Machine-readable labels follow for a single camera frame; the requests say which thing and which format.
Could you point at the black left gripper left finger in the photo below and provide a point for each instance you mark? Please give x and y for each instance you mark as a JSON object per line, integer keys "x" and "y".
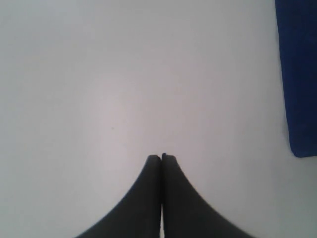
{"x": 138, "y": 214}

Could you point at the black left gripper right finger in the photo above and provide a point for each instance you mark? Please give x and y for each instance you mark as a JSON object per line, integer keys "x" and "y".
{"x": 185, "y": 213}

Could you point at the blue towel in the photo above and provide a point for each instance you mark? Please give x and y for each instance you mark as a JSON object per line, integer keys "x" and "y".
{"x": 297, "y": 31}

